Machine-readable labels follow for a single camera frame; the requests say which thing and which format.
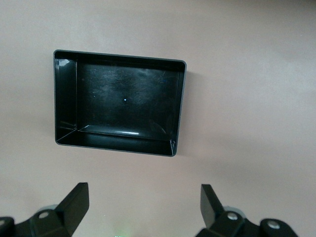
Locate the black rectangular plastic box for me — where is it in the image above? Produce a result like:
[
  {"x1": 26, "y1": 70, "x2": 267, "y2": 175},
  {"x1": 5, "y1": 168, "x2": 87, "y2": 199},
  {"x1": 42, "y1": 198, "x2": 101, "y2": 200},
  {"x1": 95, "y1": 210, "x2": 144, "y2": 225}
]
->
[{"x1": 53, "y1": 49, "x2": 188, "y2": 158}]

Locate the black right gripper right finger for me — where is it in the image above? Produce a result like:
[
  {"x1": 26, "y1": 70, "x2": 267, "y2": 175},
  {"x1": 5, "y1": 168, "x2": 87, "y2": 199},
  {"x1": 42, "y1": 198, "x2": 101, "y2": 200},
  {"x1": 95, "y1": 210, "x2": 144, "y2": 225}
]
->
[{"x1": 197, "y1": 184, "x2": 303, "y2": 237}]

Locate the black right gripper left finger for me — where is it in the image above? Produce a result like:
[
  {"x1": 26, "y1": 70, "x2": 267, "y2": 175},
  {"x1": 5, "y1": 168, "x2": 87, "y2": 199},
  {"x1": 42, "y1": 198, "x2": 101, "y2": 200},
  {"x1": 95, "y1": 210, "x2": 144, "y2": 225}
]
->
[{"x1": 0, "y1": 182, "x2": 90, "y2": 237}]

